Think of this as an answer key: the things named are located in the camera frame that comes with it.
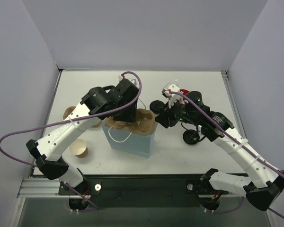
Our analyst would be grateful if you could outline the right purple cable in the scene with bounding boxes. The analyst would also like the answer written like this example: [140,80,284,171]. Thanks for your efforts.
[169,91,284,224]

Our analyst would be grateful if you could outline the purple cable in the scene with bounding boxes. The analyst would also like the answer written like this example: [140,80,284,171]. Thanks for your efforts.
[0,70,142,211]
[169,91,284,224]

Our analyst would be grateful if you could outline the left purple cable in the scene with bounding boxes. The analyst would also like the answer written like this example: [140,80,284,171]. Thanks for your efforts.
[0,70,142,211]

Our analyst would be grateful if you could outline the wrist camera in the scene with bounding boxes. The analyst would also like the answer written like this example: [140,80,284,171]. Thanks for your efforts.
[118,75,137,86]
[160,82,187,108]

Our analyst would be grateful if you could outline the black plastic cup lid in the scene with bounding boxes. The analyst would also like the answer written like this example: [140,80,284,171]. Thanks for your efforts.
[150,100,165,115]

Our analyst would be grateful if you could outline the red straw holder cup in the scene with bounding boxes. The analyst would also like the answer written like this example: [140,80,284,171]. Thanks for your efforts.
[180,89,189,95]

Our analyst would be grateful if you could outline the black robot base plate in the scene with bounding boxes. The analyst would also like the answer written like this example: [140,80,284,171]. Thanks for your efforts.
[59,174,230,211]

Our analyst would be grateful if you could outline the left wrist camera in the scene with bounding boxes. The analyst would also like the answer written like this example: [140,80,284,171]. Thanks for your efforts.
[118,75,137,86]

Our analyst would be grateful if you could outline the light blue paper bag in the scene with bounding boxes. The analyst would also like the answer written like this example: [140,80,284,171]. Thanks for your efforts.
[102,108,157,158]

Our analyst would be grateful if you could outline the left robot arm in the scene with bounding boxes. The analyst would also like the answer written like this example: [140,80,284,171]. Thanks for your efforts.
[26,79,139,194]

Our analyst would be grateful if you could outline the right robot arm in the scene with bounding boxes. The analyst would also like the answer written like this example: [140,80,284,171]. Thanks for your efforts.
[150,90,284,211]

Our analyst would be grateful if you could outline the brown cardboard cup carrier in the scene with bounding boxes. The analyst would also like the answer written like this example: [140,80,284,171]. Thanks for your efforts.
[62,106,102,128]

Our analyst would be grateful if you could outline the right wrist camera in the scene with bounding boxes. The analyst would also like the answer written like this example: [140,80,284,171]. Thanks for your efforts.
[160,82,187,108]

